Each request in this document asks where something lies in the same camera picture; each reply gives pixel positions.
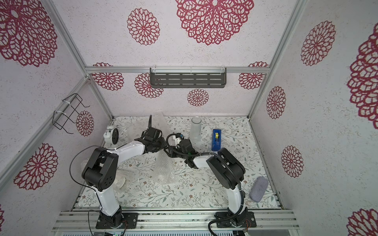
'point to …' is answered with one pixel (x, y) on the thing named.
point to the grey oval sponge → (259, 189)
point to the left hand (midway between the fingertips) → (166, 145)
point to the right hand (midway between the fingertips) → (164, 148)
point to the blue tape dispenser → (216, 140)
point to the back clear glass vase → (195, 129)
